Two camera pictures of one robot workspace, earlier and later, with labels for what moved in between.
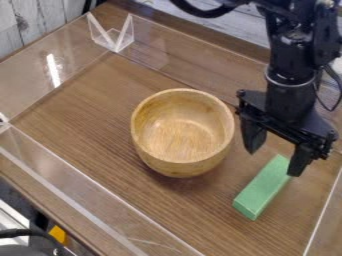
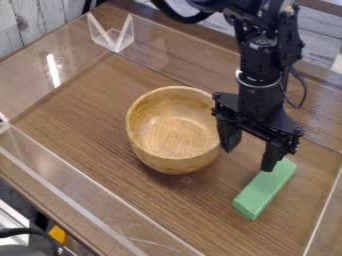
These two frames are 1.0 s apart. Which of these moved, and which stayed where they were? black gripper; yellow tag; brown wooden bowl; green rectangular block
Moved: black gripper
Stayed: brown wooden bowl; yellow tag; green rectangular block
